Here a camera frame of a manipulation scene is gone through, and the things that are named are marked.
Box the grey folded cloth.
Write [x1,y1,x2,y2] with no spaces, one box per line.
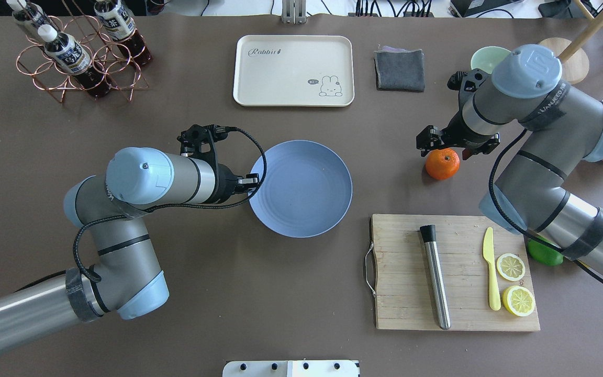
[375,46,426,93]

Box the blue plate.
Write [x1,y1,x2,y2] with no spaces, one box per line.
[249,139,353,238]

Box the wooden cup stand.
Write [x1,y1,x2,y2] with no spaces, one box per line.
[539,1,603,84]

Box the lemon slice upper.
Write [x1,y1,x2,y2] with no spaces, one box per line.
[495,253,526,282]

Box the steel muddler black tip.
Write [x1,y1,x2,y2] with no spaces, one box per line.
[419,224,451,331]

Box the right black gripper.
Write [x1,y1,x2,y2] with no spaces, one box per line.
[416,113,500,161]

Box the orange mandarin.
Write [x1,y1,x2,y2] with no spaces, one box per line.
[425,148,461,181]

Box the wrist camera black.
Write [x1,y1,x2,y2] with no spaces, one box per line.
[446,68,491,109]
[177,124,228,161]

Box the wooden cutting board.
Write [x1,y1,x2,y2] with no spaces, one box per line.
[371,214,540,332]

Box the green bowl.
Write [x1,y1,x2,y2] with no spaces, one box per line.
[471,46,511,74]

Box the green lime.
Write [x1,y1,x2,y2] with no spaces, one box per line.
[526,239,564,267]

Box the yellow plastic knife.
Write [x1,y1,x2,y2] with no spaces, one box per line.
[483,227,501,311]

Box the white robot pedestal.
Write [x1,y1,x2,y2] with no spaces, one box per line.
[222,359,361,376]

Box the tea bottle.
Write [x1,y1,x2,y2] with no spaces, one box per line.
[38,25,111,98]
[6,0,58,40]
[94,1,152,67]

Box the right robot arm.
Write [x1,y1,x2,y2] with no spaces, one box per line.
[416,45,603,276]

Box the lemon slice lower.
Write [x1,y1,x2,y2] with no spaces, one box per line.
[502,285,535,317]

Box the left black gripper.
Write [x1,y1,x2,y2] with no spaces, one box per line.
[211,164,260,204]

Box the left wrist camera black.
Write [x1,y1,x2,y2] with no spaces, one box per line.
[177,124,228,161]

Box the lemon slice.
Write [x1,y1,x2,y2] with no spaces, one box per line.
[502,285,535,317]
[495,253,526,282]

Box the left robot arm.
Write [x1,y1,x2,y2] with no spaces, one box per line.
[0,147,264,353]

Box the cream rabbit tray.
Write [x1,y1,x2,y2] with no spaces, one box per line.
[232,35,355,107]

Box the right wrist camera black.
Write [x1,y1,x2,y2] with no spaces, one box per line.
[446,68,491,109]

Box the aluminium frame post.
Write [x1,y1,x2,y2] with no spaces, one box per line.
[282,0,307,25]

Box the copper wire bottle rack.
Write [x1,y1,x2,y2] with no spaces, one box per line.
[8,1,152,103]

